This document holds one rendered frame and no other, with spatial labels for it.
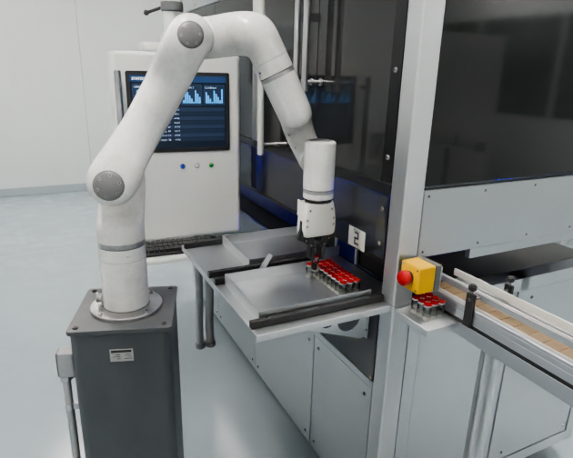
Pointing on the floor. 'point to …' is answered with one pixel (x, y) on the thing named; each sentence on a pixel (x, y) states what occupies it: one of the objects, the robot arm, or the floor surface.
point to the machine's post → (405, 214)
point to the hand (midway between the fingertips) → (316, 252)
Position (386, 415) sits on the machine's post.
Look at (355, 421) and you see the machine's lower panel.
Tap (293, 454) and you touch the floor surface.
